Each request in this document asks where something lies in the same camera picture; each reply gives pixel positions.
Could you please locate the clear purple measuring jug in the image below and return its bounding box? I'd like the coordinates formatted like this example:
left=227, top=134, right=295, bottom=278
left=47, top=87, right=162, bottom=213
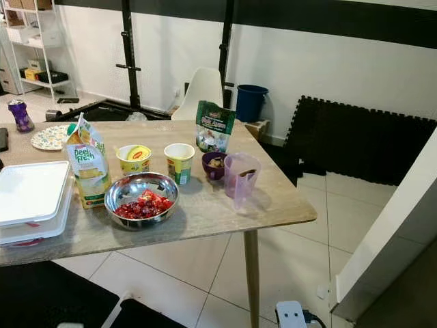
left=223, top=152, right=262, bottom=210

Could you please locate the white lidded plastic container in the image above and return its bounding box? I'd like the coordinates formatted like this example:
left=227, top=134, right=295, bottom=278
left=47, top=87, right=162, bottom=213
left=0, top=205, right=74, bottom=247
left=0, top=161, right=72, bottom=228

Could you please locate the purple drink can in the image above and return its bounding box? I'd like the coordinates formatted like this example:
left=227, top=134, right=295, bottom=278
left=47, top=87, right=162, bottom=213
left=8, top=99, right=35, bottom=133

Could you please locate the floral patterned plate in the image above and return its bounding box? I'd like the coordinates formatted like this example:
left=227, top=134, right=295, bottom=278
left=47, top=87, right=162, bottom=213
left=31, top=124, right=74, bottom=152

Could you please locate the Peel Fresh juice carton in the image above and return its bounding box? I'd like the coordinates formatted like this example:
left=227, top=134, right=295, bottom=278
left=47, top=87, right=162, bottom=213
left=65, top=113, right=112, bottom=210

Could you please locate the white drawer cabinet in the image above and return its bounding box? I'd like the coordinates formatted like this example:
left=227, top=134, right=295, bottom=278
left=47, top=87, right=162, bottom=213
left=0, top=48, right=23, bottom=95

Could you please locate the white metal shelf unit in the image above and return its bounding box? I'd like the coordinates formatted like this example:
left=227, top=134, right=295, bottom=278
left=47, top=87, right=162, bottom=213
left=3, top=0, right=77, bottom=102

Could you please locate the flat black box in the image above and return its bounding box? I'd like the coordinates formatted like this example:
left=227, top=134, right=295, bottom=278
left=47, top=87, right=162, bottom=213
left=39, top=70, right=69, bottom=85

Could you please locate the black rack base platform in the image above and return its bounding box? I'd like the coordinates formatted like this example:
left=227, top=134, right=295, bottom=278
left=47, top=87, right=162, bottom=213
left=56, top=99, right=175, bottom=122

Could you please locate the stainless steel bowl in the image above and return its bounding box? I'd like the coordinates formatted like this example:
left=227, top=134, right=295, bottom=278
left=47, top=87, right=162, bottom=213
left=104, top=172, right=180, bottom=231

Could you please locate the white storage box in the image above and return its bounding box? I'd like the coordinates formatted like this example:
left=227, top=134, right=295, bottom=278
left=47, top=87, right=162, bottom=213
left=7, top=26, right=42, bottom=43

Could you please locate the yellow lidded noodle cup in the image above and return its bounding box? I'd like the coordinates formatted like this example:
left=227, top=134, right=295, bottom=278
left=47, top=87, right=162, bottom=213
left=116, top=144, right=152, bottom=176

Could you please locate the red fruit pack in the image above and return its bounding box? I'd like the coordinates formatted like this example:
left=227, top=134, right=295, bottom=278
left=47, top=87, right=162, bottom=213
left=113, top=190, right=173, bottom=220

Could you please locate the black steel rack upright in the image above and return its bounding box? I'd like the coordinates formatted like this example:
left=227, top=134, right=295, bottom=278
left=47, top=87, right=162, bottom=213
left=116, top=0, right=143, bottom=110
left=218, top=0, right=236, bottom=90

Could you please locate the green yellow paper cup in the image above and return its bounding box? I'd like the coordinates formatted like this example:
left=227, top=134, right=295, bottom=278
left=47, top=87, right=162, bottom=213
left=164, top=143, right=196, bottom=185

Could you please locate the light wooden dining table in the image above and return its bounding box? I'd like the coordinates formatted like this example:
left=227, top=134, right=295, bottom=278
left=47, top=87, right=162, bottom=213
left=0, top=118, right=318, bottom=328

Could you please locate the dark purple mug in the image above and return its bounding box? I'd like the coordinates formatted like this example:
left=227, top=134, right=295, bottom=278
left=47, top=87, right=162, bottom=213
left=201, top=151, right=228, bottom=181

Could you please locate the white plastic chair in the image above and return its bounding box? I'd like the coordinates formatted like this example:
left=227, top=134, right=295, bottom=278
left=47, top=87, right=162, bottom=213
left=171, top=67, right=224, bottom=122

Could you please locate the green stock pouch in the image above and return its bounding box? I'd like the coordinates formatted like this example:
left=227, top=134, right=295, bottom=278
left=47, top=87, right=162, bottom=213
left=195, top=100, right=237, bottom=154

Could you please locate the blue plastic bin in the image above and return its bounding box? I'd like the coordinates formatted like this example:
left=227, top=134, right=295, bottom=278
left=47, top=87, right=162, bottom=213
left=236, top=84, right=270, bottom=124

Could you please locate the small wooden crate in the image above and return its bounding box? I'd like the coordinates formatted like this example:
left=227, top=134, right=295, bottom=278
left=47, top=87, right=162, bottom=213
left=246, top=120, right=270, bottom=141

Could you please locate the black interlocking foam mat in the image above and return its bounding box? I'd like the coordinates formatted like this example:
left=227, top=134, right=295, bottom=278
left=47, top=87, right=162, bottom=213
left=283, top=96, right=437, bottom=187

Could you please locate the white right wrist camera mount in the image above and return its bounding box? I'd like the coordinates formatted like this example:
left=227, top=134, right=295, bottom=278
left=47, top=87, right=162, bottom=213
left=275, top=301, right=309, bottom=328

